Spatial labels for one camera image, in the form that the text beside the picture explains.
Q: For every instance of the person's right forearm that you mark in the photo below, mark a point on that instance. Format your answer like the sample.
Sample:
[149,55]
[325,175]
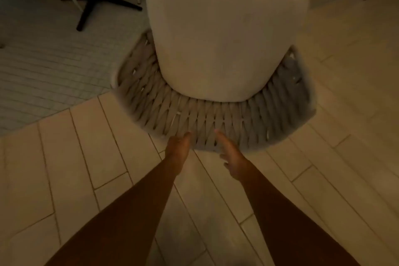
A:
[286,222]

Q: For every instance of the person's right hand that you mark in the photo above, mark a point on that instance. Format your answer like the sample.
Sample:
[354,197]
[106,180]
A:
[233,161]

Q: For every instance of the person's left forearm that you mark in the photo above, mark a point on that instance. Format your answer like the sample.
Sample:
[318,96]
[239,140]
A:
[124,222]

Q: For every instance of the person's left hand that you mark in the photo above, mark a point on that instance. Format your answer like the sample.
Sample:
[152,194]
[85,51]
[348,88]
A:
[177,152]

